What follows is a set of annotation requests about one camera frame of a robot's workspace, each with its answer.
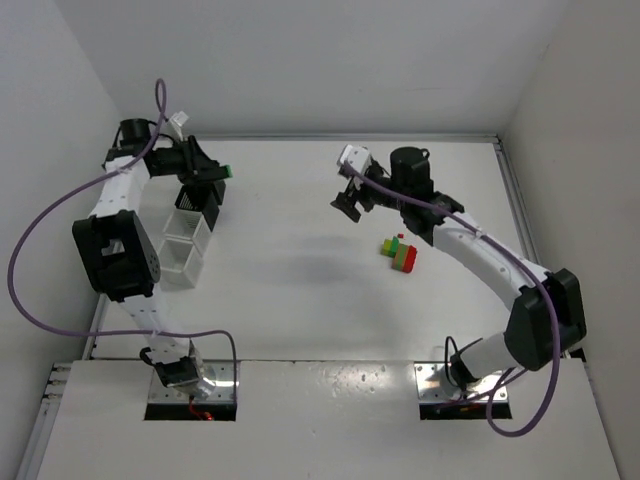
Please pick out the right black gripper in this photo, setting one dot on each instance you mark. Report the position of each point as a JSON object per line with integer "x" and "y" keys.
{"x": 358, "y": 195}

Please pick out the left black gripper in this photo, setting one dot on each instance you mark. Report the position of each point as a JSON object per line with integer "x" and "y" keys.
{"x": 201, "y": 163}

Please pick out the lego block pile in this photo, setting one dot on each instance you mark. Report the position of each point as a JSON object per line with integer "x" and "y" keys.
{"x": 402, "y": 255}

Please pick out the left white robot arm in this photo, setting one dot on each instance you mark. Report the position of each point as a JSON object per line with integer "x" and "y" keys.
{"x": 120, "y": 259}

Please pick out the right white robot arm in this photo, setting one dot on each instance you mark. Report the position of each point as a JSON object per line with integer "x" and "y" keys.
{"x": 546, "y": 309}

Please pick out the black slotted container far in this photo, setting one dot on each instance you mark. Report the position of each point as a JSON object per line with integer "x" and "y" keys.
{"x": 191, "y": 198}

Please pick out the white slotted container far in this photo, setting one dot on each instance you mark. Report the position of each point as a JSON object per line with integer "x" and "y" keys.
{"x": 187, "y": 225}

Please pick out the white slotted container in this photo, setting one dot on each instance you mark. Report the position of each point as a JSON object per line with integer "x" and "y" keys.
{"x": 187, "y": 225}
{"x": 181, "y": 263}

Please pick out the white slotted container near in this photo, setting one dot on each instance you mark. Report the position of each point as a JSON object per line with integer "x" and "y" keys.
{"x": 181, "y": 263}

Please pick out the white front cover panel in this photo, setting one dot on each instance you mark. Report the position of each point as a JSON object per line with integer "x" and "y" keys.
{"x": 314, "y": 421}

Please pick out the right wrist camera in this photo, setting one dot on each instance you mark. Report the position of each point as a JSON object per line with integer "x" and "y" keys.
{"x": 353, "y": 158}

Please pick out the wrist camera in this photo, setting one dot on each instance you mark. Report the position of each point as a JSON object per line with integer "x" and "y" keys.
{"x": 353, "y": 158}
{"x": 177, "y": 122}

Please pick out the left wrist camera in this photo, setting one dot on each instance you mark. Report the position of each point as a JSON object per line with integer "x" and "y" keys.
{"x": 177, "y": 122}

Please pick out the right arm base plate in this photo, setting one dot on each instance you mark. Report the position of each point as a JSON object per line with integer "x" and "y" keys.
{"x": 433, "y": 388}

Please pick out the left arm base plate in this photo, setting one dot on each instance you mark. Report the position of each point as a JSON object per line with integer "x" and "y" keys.
{"x": 216, "y": 387}

